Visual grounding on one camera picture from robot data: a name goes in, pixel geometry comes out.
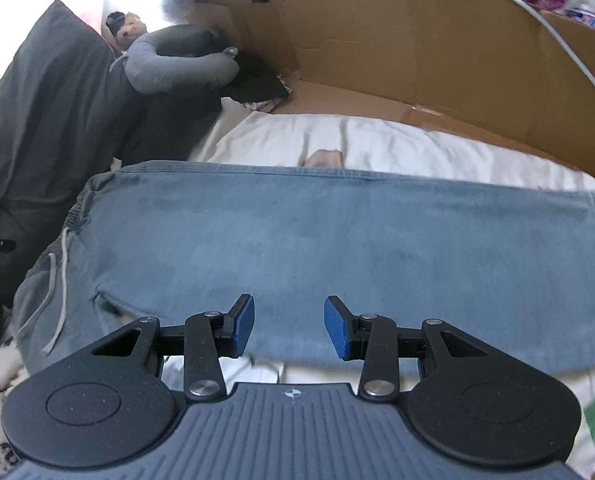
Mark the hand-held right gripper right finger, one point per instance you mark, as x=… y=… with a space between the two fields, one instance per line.
x=336 y=327

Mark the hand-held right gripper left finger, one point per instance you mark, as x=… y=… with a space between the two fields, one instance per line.
x=242 y=325

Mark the blue denim pants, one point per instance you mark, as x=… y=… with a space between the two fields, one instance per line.
x=302 y=240

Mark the dark grey pillow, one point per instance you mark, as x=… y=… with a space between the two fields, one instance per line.
x=42 y=110

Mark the bear printed bedsheet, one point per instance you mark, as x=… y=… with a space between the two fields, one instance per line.
x=402 y=145

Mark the charcoal cushion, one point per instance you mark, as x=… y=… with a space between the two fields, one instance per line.
x=172 y=125

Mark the grey neck pillow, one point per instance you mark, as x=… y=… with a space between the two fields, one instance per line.
x=162 y=75

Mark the black cloth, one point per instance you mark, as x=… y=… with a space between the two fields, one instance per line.
x=257 y=85

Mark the small teddy bear toy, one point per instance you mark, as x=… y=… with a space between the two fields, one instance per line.
x=127 y=32

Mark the flattened cardboard box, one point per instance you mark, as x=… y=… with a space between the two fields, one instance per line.
x=427 y=50

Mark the tissue pack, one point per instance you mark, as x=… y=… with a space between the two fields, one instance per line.
x=552 y=2

